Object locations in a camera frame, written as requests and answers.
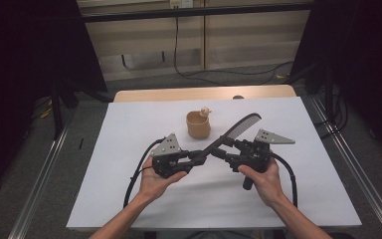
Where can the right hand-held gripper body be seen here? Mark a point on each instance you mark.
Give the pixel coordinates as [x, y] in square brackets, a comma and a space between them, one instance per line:
[255, 154]

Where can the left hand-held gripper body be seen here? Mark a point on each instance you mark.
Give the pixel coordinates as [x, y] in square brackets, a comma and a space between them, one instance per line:
[167, 149]

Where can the black comb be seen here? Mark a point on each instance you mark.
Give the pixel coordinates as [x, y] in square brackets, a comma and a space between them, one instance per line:
[242, 127]

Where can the person's right hand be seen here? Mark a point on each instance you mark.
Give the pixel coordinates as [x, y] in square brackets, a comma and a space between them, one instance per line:
[270, 186]

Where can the person's left hand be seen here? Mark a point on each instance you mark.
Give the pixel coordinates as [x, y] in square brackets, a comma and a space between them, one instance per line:
[152, 186]

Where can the tan pot with small figure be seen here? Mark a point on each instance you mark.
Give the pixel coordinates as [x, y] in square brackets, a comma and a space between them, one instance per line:
[198, 127]

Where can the wooden table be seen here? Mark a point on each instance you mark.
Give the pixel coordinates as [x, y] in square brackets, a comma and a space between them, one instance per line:
[205, 93]

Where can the beige counter cabinet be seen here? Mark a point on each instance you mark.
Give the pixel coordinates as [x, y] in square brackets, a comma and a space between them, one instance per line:
[245, 36]

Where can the black metal stand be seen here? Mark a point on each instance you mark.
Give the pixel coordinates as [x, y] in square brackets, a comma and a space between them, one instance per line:
[57, 113]

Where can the black curtain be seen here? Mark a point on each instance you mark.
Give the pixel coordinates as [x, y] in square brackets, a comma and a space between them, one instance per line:
[30, 49]
[361, 49]

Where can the metal floor rail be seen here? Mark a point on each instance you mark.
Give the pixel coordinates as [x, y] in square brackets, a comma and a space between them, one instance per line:
[39, 179]
[358, 166]

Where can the white wall socket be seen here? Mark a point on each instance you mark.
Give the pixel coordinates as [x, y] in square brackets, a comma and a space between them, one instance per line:
[181, 3]

